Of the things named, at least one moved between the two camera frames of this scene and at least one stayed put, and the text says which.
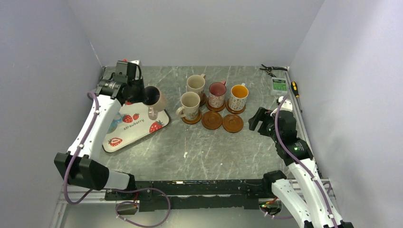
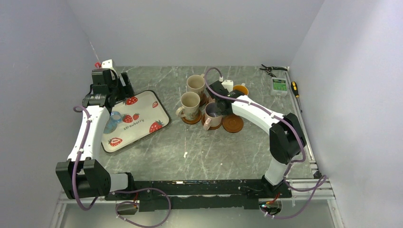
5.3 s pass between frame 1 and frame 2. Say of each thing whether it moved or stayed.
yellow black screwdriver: stayed
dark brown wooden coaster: stayed
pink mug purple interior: moved
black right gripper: moved
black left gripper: moved
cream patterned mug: stayed
